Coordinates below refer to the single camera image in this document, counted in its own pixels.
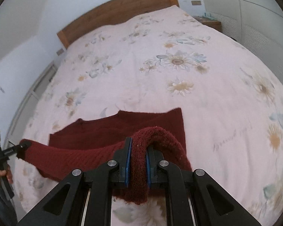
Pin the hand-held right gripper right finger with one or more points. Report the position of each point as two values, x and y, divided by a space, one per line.
148 169

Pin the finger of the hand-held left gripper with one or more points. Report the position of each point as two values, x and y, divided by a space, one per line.
14 148

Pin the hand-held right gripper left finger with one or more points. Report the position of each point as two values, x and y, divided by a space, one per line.
128 162

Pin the dark red knit sweater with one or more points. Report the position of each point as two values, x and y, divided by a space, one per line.
96 134

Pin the person's left forearm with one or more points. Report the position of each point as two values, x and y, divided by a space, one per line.
1 204

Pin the white low cabinet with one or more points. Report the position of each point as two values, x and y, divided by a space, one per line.
35 91

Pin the bed with floral cover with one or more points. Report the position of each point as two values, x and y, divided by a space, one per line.
155 94

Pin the wooden headboard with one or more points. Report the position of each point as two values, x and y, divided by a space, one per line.
113 14

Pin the wooden nightstand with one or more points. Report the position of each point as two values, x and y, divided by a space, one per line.
212 24

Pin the teal item on nightstand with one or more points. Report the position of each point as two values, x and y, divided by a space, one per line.
208 15

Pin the white wardrobe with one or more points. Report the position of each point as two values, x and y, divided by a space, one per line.
261 28

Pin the wall socket plate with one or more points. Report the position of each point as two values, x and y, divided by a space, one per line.
60 51
196 2

